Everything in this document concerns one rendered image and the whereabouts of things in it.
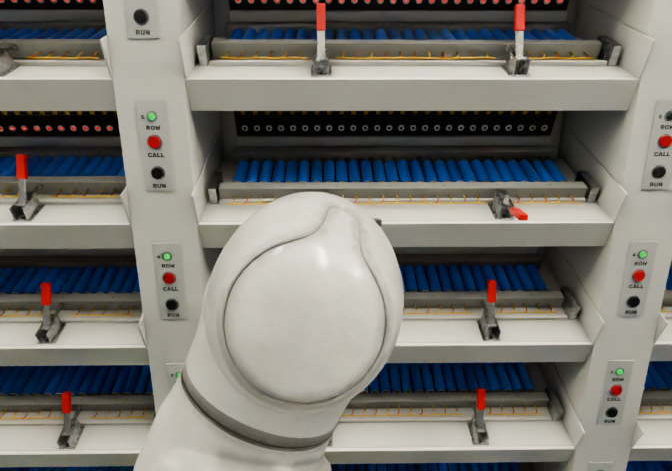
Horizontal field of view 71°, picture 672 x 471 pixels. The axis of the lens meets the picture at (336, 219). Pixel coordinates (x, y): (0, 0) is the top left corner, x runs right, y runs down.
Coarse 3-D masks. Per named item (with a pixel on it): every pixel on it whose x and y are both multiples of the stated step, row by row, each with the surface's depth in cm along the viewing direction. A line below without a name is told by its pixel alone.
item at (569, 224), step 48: (240, 144) 81; (288, 144) 81; (336, 144) 81; (384, 144) 81; (432, 144) 81; (480, 144) 82; (528, 144) 82; (576, 144) 78; (192, 192) 65; (624, 192) 65; (432, 240) 70; (480, 240) 70; (528, 240) 70; (576, 240) 70
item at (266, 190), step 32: (224, 192) 71; (256, 192) 71; (288, 192) 71; (352, 192) 71; (384, 192) 71; (416, 192) 71; (448, 192) 71; (480, 192) 71; (512, 192) 71; (544, 192) 71; (576, 192) 72
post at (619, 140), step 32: (608, 0) 70; (640, 0) 62; (576, 32) 79; (640, 96) 63; (576, 128) 79; (608, 128) 70; (640, 128) 64; (608, 160) 70; (640, 160) 66; (640, 192) 67; (640, 224) 68; (544, 256) 91; (576, 256) 79; (608, 256) 70; (608, 288) 71; (608, 320) 72; (640, 320) 73; (608, 352) 74; (640, 352) 74; (576, 384) 79; (640, 384) 76; (576, 448) 79; (608, 448) 79
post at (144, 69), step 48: (192, 0) 65; (144, 48) 61; (144, 96) 62; (192, 144) 65; (144, 192) 66; (144, 240) 68; (192, 240) 68; (144, 288) 70; (192, 288) 70; (192, 336) 72
